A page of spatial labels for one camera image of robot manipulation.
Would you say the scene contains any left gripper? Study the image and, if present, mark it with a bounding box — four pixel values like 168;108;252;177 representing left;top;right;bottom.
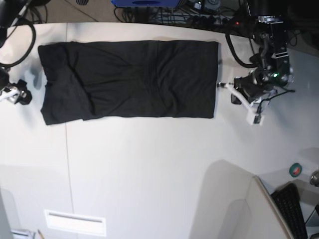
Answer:
217;69;278;125

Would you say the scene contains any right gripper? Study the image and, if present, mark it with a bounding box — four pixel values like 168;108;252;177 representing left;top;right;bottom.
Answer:
0;69;32;105

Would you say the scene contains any black t-shirt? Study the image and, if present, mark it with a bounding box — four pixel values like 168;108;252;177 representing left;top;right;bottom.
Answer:
38;40;219;125

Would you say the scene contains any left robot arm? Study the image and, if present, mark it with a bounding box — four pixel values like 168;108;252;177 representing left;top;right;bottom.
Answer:
217;0;294;125

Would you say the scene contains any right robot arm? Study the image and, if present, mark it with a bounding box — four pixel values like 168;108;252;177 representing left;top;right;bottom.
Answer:
0;0;36;105

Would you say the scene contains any green tape roll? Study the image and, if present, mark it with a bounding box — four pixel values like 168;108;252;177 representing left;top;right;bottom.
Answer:
289;163;303;178

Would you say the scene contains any black power strip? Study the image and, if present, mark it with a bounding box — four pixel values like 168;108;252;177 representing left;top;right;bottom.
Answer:
189;14;247;26

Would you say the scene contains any black keyboard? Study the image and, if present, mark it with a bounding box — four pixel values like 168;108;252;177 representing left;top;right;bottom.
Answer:
271;183;308;239

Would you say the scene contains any silver round knob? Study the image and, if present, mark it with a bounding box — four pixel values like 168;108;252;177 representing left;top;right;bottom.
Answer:
309;170;319;187

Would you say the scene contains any white slotted box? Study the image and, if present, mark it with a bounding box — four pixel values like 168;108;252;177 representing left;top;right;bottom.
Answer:
44;210;107;237

